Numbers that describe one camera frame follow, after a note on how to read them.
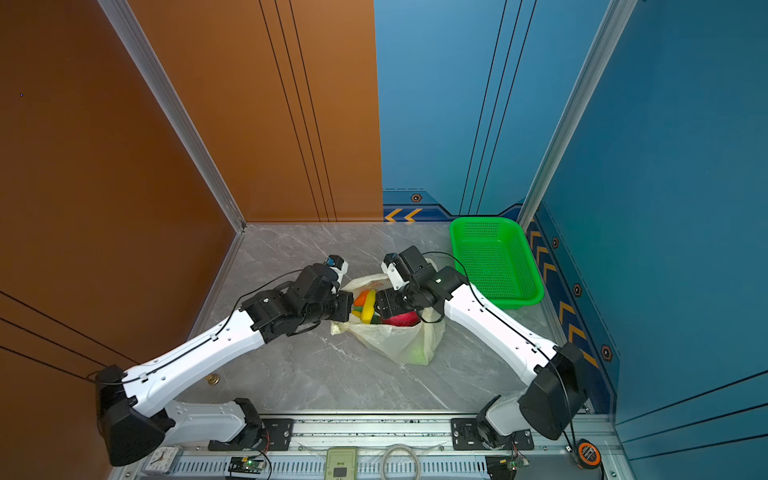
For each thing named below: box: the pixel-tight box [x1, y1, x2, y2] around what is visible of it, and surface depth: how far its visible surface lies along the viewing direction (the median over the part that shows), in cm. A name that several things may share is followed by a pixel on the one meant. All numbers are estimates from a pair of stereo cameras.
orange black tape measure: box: [577, 438, 602, 469], surface depth 69 cm
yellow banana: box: [352, 289, 377, 325], surface depth 87 cm
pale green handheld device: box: [324, 447, 358, 480], surface depth 70 cm
